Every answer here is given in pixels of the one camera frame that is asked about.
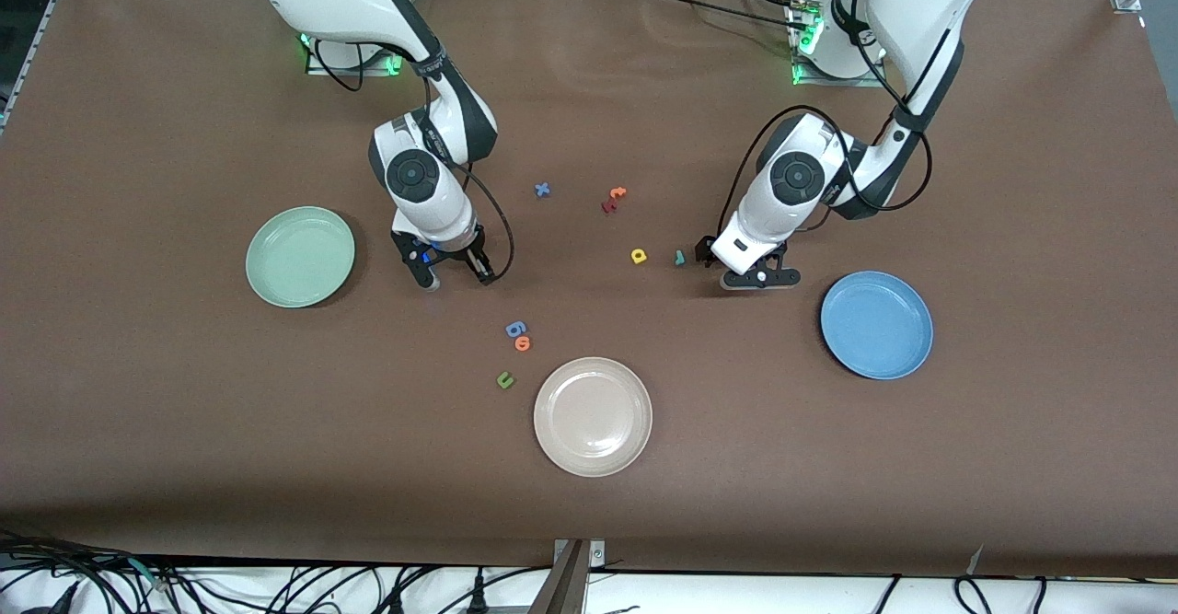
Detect light green plastic plate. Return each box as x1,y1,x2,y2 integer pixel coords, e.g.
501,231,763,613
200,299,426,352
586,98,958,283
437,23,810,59
245,206,357,309

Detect beige plastic plate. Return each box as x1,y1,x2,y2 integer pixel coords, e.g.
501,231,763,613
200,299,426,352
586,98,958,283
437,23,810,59
533,356,654,478

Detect blue plastic plate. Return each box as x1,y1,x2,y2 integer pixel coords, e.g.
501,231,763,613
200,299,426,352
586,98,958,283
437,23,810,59
820,271,935,381

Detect brown table mat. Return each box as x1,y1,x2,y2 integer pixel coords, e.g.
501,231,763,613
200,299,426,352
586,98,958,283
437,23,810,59
0,0,1178,578

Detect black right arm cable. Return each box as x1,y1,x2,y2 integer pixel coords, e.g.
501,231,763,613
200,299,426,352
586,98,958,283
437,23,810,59
313,32,516,285

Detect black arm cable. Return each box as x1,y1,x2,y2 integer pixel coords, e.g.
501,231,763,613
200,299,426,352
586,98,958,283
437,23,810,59
313,32,516,285
716,0,933,239

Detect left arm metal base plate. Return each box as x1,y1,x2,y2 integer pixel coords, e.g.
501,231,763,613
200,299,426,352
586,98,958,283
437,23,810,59
790,0,889,88

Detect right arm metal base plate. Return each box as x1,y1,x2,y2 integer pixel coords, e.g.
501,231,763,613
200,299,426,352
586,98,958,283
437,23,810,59
304,37,407,77

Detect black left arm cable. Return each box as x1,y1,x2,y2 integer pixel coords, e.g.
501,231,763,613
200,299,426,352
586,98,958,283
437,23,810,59
716,0,933,239

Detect black cable on mat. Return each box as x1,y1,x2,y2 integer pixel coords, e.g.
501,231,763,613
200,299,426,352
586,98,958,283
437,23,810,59
635,0,811,30

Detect grey metal table bracket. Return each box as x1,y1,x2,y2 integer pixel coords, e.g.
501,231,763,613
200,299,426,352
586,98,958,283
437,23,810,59
529,539,606,614

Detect black looped cable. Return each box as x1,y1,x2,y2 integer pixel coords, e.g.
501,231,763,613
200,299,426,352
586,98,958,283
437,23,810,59
953,573,993,614

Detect teal cable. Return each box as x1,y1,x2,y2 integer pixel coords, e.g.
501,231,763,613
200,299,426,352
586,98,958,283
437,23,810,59
124,554,171,592

